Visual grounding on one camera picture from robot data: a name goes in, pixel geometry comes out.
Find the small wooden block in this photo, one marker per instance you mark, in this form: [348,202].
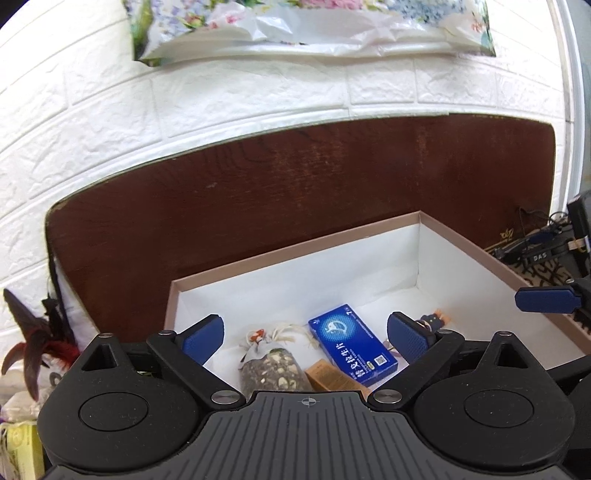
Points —
[325,377]

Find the small figurine doll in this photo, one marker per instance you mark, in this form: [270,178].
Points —
[430,324]

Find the floral plastic bag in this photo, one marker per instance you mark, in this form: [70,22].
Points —
[174,31]

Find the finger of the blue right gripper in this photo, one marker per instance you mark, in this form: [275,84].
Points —
[556,300]

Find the dark brown wooden board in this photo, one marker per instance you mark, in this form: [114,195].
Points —
[121,242]

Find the tan cardboard storage box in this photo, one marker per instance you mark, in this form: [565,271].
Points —
[412,264]

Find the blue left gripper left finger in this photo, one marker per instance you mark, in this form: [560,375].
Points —
[184,355]

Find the yellow packet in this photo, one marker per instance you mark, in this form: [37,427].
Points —
[21,452]

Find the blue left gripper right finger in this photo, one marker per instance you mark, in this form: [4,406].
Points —
[426,365]

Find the blue medicine box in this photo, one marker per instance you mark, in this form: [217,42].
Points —
[352,346]

